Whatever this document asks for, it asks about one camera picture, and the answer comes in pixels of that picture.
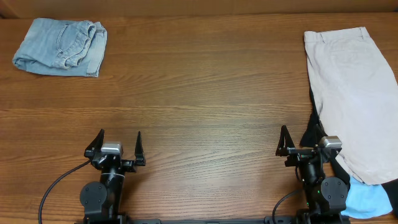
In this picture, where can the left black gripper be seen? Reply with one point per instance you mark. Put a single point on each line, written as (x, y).
(115, 160)

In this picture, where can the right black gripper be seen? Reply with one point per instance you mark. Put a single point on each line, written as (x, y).
(299, 154)

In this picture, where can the beige khaki shorts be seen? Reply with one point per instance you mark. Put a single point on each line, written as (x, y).
(355, 95)

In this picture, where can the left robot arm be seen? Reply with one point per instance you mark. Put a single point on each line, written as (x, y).
(101, 200)

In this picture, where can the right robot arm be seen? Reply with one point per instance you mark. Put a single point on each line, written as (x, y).
(326, 196)

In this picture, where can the black garment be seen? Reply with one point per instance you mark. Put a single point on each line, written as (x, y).
(308, 140)

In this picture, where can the light blue shirt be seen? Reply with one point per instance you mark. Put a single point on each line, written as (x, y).
(366, 201)

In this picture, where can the folded light blue jeans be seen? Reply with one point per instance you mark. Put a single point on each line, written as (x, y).
(62, 48)

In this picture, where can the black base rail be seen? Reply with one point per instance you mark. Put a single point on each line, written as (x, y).
(266, 220)

